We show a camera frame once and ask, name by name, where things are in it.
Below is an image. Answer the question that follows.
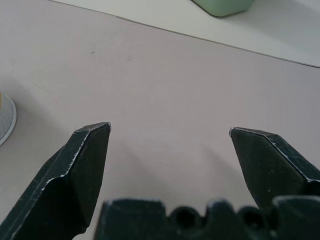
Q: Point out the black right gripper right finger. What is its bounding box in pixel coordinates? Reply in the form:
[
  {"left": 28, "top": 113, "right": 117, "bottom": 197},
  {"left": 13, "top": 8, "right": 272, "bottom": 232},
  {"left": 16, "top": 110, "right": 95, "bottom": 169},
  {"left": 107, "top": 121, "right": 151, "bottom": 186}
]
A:
[{"left": 228, "top": 126, "right": 320, "bottom": 211}]

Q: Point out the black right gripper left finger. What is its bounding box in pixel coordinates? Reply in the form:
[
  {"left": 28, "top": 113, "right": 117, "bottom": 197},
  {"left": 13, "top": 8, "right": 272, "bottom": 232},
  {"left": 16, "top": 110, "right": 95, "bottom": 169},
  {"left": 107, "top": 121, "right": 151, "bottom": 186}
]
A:
[{"left": 0, "top": 121, "right": 112, "bottom": 240}]

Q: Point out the white round plate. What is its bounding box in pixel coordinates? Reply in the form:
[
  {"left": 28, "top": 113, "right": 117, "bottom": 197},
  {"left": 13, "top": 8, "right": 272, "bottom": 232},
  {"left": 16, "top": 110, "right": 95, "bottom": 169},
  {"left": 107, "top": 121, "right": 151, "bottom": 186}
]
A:
[{"left": 0, "top": 92, "right": 18, "bottom": 147}]

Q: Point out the light green plastic container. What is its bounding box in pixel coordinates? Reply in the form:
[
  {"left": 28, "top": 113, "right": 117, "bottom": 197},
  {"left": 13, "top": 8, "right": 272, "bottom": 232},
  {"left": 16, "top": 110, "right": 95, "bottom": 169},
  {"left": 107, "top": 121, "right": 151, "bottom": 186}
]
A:
[{"left": 190, "top": 0, "right": 257, "bottom": 18}]

